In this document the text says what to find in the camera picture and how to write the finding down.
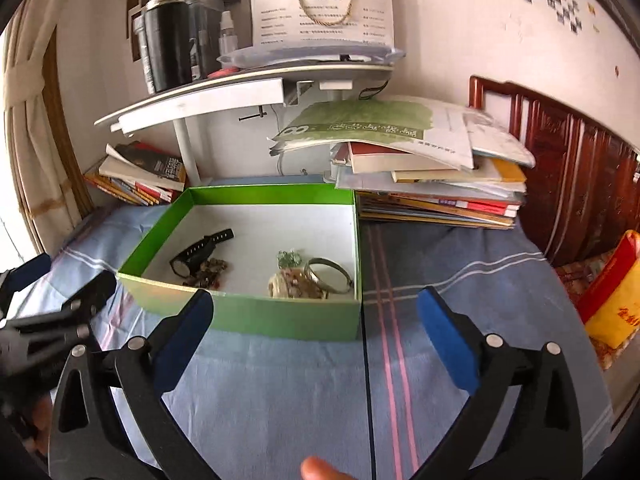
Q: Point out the carved wooden headboard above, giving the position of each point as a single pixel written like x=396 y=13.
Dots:
x=565 y=170

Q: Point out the brown wooden frame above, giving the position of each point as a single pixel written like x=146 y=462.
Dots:
x=67 y=150

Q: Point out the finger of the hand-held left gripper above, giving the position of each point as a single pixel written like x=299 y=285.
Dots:
x=95 y=290
x=30 y=270

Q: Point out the small white dropper bottle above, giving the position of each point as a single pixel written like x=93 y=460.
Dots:
x=228 y=35

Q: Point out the white shelf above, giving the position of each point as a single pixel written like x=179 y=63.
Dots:
x=225 y=94

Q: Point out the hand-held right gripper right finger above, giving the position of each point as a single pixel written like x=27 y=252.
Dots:
x=450 y=347

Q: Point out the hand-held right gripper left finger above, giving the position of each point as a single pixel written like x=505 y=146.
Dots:
x=185 y=345

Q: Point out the person's right hand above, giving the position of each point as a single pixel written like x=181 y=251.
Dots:
x=320 y=470

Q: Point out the black wristwatch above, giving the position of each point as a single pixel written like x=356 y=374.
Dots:
x=200 y=247

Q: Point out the black tumbler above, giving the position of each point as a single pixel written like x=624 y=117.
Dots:
x=167 y=45

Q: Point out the silver bangle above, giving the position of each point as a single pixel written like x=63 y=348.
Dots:
x=330 y=266

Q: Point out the white paper bag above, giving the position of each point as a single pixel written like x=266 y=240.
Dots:
x=320 y=10

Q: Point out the brown wall picture frames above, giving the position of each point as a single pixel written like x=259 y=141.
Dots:
x=136 y=10

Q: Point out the small stack of books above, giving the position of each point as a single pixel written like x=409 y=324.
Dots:
x=145 y=170

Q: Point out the dark storage container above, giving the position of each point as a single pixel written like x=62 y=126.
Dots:
x=206 y=35

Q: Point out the blue striped bedsheet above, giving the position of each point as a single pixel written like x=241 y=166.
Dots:
x=280 y=400

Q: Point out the red and yellow cushion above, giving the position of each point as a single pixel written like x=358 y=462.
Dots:
x=612 y=300

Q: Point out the large stack of books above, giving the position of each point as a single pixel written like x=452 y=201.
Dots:
x=430 y=180

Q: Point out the beige curtain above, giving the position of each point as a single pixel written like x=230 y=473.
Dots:
x=30 y=110

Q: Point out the green cardboard box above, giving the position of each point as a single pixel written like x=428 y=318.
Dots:
x=280 y=317

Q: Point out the green stone pendant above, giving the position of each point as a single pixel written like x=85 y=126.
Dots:
x=289 y=258

